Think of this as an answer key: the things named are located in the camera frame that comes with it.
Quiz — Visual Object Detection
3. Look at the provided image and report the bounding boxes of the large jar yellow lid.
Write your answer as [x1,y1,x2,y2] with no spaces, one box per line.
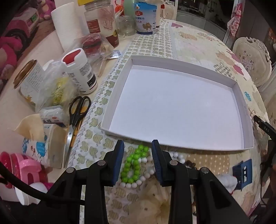
[78,0,120,49]

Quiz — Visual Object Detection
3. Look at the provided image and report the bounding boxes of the blue hair claw clip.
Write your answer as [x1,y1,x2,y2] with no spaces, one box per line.
[232,159,253,191]

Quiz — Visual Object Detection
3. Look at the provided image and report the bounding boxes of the plastic bag red contents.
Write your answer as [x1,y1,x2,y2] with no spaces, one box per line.
[73,34,112,65]

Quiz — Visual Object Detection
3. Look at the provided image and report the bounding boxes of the quilted patchwork tablecloth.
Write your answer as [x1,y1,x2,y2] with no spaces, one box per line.
[71,18,274,224]

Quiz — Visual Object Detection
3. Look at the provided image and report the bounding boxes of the black cable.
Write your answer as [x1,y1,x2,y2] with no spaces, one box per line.
[0,161,85,203]

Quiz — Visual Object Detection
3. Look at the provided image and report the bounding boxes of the small white tissue packet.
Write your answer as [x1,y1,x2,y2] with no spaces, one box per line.
[40,105,66,128]

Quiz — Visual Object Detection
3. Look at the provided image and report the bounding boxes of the tissue pack blue print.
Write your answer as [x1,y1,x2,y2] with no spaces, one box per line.
[14,114,67,169]

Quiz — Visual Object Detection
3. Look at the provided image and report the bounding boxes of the clear plastic bag yellow contents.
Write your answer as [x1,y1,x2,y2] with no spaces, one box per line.
[36,61,75,112]

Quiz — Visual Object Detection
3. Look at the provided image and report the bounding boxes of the black handled scissors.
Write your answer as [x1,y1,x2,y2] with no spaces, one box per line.
[63,96,91,169]

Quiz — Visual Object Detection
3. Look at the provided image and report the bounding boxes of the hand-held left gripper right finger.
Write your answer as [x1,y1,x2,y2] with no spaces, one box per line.
[151,140,253,224]

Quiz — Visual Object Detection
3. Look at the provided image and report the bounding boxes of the glass jar gold lid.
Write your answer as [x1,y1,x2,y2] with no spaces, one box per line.
[13,59,47,108]

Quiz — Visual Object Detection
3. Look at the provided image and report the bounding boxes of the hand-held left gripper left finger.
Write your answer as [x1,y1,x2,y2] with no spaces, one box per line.
[43,140,125,224]

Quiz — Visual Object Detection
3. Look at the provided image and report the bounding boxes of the white bead bracelet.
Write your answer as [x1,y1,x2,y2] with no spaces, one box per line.
[119,151,186,190]

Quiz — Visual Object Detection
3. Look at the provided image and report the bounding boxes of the white cardboard tray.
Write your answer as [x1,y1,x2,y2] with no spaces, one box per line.
[100,55,254,151]

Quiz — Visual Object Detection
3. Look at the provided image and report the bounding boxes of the cream carved dining chair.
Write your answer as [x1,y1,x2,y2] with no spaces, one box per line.
[232,37,272,86]
[165,6,178,21]

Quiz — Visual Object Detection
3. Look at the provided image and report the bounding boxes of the pink plastic toy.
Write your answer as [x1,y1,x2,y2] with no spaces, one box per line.
[0,152,54,201]

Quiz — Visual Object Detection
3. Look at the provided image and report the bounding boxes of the small empty glass jar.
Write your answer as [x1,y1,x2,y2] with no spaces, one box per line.
[117,16,137,37]

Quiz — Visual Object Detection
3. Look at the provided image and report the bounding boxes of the cream canister red cap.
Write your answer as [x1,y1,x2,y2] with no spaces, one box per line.
[158,4,166,28]

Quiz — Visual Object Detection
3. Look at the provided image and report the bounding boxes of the white paper towel roll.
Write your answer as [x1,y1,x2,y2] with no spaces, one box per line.
[51,4,90,52]

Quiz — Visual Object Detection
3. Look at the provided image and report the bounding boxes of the white bottle red cap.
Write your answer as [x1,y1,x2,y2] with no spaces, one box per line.
[61,48,98,94]

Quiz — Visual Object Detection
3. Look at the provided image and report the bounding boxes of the green bottle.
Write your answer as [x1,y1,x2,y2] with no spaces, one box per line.
[124,0,135,16]

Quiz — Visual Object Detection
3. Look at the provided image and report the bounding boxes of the pink hanging cloth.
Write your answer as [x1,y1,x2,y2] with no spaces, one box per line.
[227,3,243,38]

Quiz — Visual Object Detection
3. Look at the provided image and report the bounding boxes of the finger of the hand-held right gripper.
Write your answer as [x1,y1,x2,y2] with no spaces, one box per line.
[253,115,276,140]

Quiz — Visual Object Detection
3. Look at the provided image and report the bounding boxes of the red tasselled ornament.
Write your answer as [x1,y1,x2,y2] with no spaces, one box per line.
[114,0,125,16]

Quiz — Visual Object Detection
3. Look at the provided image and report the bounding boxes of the green bead bracelet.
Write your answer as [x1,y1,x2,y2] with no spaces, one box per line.
[120,145,150,184]

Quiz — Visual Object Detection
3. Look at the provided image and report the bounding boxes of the white plastic bottle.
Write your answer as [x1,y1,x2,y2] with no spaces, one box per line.
[15,182,48,205]

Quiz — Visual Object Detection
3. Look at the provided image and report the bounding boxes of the white fluffy scrunchie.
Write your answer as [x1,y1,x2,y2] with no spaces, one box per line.
[217,173,238,194]

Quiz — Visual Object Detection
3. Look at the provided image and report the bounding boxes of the blue white milk powder can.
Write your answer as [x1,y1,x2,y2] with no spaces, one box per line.
[134,0,158,35]

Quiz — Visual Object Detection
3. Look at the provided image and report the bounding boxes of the cream dotted scrunchie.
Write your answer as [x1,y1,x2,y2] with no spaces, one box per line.
[127,179,173,224]

